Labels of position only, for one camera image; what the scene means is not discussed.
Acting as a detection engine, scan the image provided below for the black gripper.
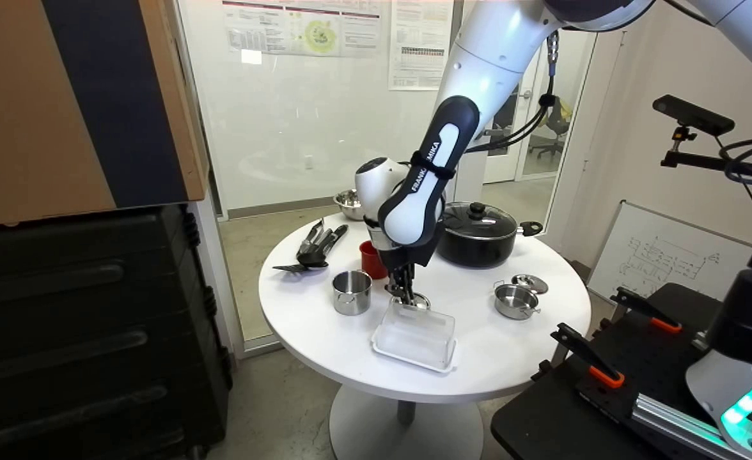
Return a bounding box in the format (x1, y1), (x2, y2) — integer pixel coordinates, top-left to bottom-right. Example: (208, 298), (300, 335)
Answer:
(384, 245), (432, 314)

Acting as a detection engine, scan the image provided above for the large black cooking pot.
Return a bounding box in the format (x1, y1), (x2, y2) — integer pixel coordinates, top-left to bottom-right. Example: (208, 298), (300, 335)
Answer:
(434, 199), (548, 271)

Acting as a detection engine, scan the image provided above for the glass lid with black knob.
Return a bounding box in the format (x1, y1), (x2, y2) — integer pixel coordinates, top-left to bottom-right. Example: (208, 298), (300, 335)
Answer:
(440, 199), (521, 244)

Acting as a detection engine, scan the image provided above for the white plastic tray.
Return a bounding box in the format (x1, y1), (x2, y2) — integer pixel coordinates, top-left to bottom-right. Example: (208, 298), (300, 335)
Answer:
(368, 305), (460, 377)

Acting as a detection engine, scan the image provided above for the red mug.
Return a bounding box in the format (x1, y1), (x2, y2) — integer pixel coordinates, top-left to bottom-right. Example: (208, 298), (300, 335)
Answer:
(359, 239), (394, 285)

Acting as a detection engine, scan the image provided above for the silver metal cup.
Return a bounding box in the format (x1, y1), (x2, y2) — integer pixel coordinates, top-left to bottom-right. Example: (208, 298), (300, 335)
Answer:
(329, 268), (375, 319)

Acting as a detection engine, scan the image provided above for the silver metal bowl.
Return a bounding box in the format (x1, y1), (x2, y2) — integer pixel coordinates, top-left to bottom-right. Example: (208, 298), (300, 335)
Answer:
(333, 188), (366, 225)

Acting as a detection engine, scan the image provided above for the black kitchen spatula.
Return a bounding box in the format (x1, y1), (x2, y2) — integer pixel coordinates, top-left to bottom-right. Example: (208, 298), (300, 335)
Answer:
(270, 222), (345, 277)

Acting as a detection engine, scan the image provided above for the black cart table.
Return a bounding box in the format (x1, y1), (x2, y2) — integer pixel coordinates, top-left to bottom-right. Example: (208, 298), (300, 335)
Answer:
(488, 360), (641, 460)

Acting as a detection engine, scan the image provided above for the black clamp orange tip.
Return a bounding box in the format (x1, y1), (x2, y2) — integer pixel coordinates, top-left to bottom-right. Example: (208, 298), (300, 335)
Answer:
(609, 285), (686, 337)
(549, 319), (630, 393)

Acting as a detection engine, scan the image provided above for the office chair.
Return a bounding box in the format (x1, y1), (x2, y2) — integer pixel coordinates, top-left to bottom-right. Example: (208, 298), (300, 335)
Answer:
(524, 101), (572, 167)

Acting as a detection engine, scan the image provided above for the white dry-erase board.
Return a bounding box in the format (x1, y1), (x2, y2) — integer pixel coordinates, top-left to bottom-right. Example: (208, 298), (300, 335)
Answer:
(586, 198), (752, 307)

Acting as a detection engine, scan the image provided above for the black drawer cabinet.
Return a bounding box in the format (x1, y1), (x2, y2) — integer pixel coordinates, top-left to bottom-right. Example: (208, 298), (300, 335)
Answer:
(0, 202), (235, 460)

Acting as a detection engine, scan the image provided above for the large cardboard box black stripe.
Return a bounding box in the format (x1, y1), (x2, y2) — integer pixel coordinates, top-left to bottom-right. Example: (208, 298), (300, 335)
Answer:
(0, 0), (212, 231)

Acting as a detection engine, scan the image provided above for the small silver two-handled pot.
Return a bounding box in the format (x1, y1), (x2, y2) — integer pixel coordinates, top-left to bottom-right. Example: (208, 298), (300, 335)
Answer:
(492, 280), (541, 322)

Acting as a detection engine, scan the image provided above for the white round table pedestal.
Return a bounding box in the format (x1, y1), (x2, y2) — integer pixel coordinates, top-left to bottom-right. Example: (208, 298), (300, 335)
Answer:
(327, 385), (485, 460)

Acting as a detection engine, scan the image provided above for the glass door white frame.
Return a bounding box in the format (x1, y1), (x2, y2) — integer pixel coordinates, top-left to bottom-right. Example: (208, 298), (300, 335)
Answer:
(212, 0), (591, 217)

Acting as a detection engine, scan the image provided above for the narrow paper wall poster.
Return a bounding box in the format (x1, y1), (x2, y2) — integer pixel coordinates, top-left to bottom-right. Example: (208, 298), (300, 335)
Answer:
(385, 0), (457, 92)

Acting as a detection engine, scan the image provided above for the wide paper wall poster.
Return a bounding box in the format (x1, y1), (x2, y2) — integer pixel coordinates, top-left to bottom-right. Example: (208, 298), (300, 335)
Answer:
(219, 0), (388, 61)

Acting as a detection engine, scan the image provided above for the aluminium extrusion rail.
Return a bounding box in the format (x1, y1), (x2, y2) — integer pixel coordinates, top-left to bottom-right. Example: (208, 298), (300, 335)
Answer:
(630, 392), (741, 460)

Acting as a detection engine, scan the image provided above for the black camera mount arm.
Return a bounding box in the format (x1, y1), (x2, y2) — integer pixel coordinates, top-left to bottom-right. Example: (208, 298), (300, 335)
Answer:
(659, 124), (752, 188)

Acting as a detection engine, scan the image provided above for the black stereo camera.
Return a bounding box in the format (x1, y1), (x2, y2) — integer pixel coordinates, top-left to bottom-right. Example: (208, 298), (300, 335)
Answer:
(650, 92), (737, 138)

